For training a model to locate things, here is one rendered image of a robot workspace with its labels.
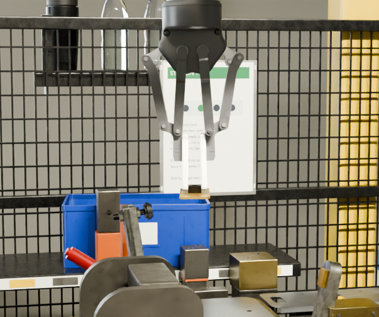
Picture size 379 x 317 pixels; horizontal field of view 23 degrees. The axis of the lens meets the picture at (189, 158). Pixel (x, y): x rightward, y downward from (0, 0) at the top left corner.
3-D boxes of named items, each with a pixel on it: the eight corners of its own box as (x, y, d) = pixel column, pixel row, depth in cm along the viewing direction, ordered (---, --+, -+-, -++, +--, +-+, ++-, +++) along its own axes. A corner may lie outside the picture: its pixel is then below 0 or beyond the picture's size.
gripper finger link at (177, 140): (182, 121, 115) (158, 121, 115) (182, 161, 116) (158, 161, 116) (182, 120, 117) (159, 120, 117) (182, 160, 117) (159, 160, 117)
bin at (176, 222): (210, 266, 190) (210, 204, 188) (62, 268, 188) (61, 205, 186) (203, 250, 206) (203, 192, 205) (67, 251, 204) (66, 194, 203)
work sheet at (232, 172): (256, 194, 212) (257, 60, 209) (159, 197, 208) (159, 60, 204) (253, 193, 214) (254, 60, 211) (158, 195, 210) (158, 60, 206)
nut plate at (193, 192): (210, 199, 113) (210, 189, 113) (179, 199, 113) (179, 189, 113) (208, 190, 121) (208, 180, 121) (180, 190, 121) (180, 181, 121)
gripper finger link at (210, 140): (204, 120, 117) (227, 119, 117) (205, 159, 117) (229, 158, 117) (204, 121, 115) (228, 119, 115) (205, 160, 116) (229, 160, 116)
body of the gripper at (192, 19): (156, -3, 111) (158, 74, 112) (226, -4, 111) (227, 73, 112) (158, 2, 118) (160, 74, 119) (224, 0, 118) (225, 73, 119)
